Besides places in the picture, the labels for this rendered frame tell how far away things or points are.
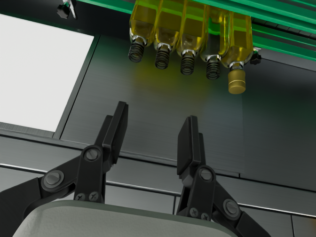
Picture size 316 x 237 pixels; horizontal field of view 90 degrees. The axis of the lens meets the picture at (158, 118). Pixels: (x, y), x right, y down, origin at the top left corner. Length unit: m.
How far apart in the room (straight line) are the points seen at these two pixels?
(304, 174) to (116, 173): 0.54
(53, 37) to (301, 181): 0.84
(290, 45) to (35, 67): 0.73
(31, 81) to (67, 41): 0.16
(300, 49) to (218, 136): 0.37
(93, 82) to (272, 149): 0.56
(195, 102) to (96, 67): 0.30
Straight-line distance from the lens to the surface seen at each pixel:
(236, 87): 0.38
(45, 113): 0.48
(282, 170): 0.61
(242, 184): 0.49
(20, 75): 0.56
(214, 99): 0.51
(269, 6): 0.51
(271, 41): 0.62
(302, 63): 0.84
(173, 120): 0.43
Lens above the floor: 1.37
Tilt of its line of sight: 21 degrees down
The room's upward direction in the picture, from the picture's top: 170 degrees counter-clockwise
